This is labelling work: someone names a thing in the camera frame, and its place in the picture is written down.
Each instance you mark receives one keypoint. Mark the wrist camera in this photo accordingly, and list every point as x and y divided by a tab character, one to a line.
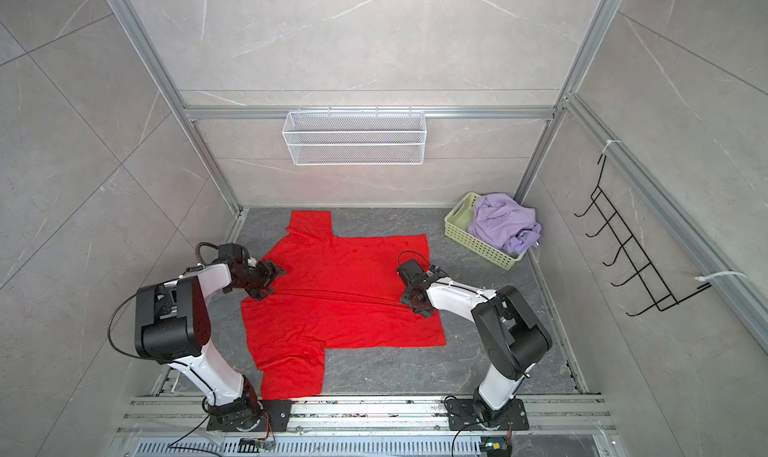
233	255
410	271

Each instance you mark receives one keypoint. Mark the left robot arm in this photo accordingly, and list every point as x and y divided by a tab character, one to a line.
173	327

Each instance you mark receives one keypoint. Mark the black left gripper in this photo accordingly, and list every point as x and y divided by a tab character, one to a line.
269	272

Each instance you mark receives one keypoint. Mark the green plastic basket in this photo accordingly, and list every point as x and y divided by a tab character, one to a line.
456	223

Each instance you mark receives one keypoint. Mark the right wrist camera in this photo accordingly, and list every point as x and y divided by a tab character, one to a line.
410	271

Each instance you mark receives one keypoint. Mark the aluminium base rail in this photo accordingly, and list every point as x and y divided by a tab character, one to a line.
540	425

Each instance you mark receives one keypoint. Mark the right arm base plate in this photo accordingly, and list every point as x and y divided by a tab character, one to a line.
473	415

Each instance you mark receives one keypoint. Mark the red t-shirt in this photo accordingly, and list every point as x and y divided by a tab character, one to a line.
336	293

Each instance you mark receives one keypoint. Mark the black wire hook rack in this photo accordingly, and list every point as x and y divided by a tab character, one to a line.
630	249

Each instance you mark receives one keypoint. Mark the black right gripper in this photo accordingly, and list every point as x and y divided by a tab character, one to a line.
405	298

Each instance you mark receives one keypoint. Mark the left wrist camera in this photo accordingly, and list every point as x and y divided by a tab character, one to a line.
233	255

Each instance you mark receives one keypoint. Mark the white wire mesh basket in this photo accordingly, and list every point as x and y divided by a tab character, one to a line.
335	138

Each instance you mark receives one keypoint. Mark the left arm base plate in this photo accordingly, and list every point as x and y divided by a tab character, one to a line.
239	417

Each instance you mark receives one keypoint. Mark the purple t-shirt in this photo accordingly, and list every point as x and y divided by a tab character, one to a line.
499	221

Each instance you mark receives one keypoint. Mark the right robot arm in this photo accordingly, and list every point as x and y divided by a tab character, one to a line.
513	336

